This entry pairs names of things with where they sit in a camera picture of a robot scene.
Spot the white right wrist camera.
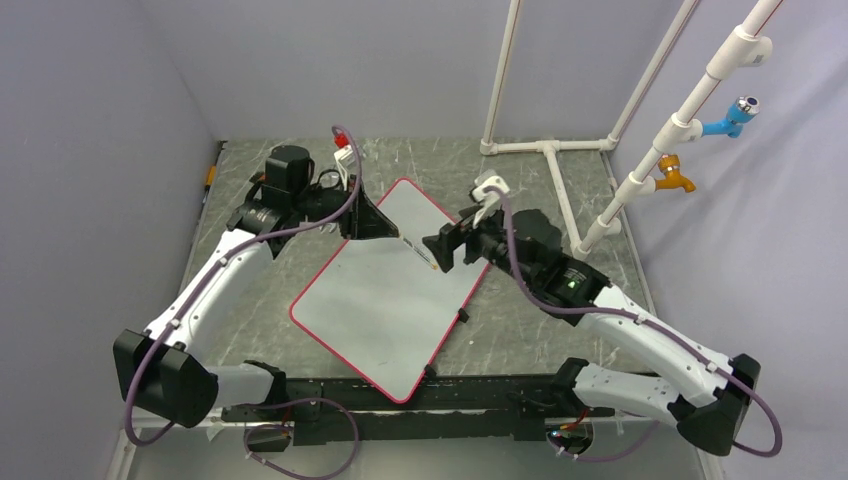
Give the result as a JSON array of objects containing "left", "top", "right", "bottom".
[{"left": 469, "top": 170, "right": 511, "bottom": 228}]

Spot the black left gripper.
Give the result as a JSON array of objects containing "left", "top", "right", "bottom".
[{"left": 293, "top": 175, "right": 398, "bottom": 241}]

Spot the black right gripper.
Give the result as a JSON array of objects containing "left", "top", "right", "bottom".
[{"left": 422, "top": 200, "right": 537, "bottom": 289}]

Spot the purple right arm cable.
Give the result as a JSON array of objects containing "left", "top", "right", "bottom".
[{"left": 482, "top": 185, "right": 784, "bottom": 464}]

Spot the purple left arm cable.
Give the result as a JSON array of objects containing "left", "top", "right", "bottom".
[{"left": 123, "top": 124, "right": 364, "bottom": 448}]

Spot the orange faucet valve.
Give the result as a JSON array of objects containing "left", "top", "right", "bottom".
[{"left": 655, "top": 155, "right": 696, "bottom": 193}]

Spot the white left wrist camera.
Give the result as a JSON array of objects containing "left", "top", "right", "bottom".
[{"left": 333, "top": 132, "right": 361, "bottom": 189}]

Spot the yellow whiteboard marker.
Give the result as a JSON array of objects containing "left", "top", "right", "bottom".
[{"left": 399, "top": 236, "right": 439, "bottom": 270}]

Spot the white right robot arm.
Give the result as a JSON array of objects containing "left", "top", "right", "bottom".
[{"left": 512, "top": 209, "right": 761, "bottom": 456}]

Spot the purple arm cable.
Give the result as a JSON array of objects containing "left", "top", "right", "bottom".
[
  {"left": 123, "top": 124, "right": 364, "bottom": 448},
  {"left": 482, "top": 185, "right": 784, "bottom": 464}
]

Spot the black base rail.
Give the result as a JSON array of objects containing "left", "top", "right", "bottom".
[{"left": 222, "top": 374, "right": 612, "bottom": 446}]

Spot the blue faucet valve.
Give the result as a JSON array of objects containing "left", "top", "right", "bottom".
[{"left": 702, "top": 96, "right": 761, "bottom": 138}]

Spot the white PVC pipe frame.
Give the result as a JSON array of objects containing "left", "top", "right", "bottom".
[{"left": 479, "top": 0, "right": 784, "bottom": 262}]

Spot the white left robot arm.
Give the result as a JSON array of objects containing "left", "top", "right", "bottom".
[{"left": 113, "top": 145, "right": 400, "bottom": 432}]

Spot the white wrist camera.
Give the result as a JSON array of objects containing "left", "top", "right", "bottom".
[
  {"left": 333, "top": 132, "right": 361, "bottom": 189},
  {"left": 469, "top": 170, "right": 511, "bottom": 228}
]

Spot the red-framed whiteboard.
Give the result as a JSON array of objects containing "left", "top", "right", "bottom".
[{"left": 289, "top": 178, "right": 488, "bottom": 403}]

